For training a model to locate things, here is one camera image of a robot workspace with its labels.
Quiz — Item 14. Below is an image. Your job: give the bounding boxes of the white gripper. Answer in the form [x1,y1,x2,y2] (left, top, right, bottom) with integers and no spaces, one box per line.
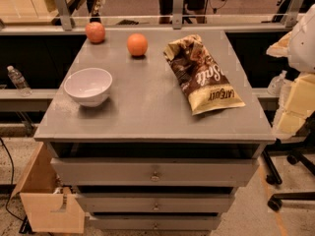
[266,4,315,135]

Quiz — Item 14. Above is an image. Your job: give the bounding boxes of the brown chip bag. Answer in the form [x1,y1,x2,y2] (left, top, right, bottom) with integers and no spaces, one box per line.
[163,34,245,115]

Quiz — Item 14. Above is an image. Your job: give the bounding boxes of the white bowl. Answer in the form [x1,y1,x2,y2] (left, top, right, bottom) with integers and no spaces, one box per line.
[63,68,112,107]

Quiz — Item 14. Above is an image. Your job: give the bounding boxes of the clear soap dispenser bottle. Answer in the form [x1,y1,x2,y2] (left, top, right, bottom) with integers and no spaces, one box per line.
[267,70,286,96]

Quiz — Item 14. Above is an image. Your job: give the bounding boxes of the black office chair base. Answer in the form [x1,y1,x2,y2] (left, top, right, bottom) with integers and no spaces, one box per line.
[262,116,315,212]

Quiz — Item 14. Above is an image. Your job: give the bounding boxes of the orange fruit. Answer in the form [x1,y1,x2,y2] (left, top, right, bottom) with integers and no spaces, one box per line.
[127,33,148,57]

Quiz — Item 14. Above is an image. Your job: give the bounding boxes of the grey drawer cabinet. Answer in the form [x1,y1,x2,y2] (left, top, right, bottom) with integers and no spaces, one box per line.
[35,29,273,231]

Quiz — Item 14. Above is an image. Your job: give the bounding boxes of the red apple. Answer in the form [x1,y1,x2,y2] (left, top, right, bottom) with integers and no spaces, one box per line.
[85,22,105,43]

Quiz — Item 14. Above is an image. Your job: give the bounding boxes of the clear water bottle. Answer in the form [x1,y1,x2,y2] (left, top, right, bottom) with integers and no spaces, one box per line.
[7,66,32,96]

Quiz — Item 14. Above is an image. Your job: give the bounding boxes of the open wooden drawer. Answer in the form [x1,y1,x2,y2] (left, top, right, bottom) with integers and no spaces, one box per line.
[11,143,85,234]

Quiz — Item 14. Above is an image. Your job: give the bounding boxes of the right metal rail bracket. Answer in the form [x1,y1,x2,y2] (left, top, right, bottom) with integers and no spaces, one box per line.
[283,0,304,28]

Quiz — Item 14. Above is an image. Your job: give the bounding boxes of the metal rail bracket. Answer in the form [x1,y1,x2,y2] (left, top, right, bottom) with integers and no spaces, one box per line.
[283,0,304,28]
[172,0,184,30]
[54,0,73,31]

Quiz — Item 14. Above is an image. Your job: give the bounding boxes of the middle metal rail bracket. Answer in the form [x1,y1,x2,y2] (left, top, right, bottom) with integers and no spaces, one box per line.
[172,0,184,30]

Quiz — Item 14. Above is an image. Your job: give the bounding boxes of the left metal rail bracket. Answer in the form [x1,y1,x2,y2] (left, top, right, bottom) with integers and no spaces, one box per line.
[54,0,73,31]

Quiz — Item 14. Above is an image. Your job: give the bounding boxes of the black floor cable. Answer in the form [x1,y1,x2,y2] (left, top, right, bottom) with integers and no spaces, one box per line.
[0,137,26,223]

